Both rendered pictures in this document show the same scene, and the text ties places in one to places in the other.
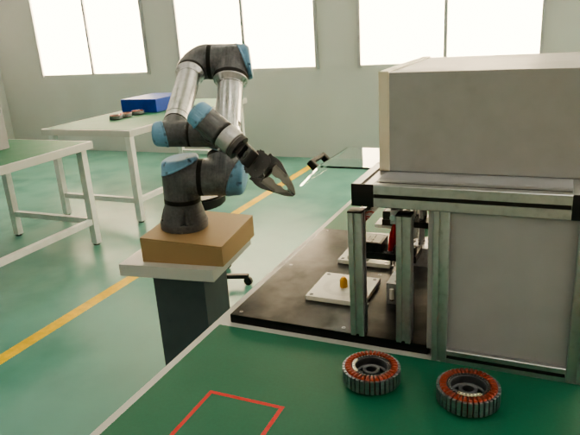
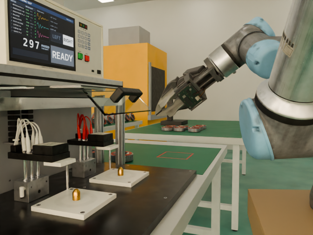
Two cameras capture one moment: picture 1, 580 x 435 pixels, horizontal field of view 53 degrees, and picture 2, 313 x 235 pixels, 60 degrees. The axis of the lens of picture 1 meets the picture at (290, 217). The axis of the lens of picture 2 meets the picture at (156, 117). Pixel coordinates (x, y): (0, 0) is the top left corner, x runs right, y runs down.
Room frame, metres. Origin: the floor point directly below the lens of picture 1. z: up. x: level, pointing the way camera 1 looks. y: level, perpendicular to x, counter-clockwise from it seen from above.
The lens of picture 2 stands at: (2.26, -0.08, 1.03)
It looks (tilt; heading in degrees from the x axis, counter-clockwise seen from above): 4 degrees down; 175
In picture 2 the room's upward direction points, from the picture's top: straight up
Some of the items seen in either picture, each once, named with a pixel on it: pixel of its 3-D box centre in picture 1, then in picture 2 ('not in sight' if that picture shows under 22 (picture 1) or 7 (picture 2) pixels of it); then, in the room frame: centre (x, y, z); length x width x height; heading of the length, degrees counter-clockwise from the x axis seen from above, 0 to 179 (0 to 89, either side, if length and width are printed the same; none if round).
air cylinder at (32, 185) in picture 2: (420, 252); (31, 187); (1.51, -0.36, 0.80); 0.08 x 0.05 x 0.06; 155
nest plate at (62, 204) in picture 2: (370, 254); (76, 201); (1.57, -0.23, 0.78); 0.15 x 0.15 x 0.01; 65
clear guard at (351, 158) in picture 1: (370, 167); (73, 100); (1.56, -0.23, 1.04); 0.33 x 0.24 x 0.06; 65
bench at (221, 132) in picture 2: not in sight; (196, 157); (-0.78, 0.64, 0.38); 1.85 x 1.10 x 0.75; 155
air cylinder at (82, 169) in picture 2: (400, 287); (84, 167); (1.29, -0.26, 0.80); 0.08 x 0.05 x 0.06; 155
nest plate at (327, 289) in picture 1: (343, 288); (120, 176); (1.35, -0.12, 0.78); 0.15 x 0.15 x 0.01; 65
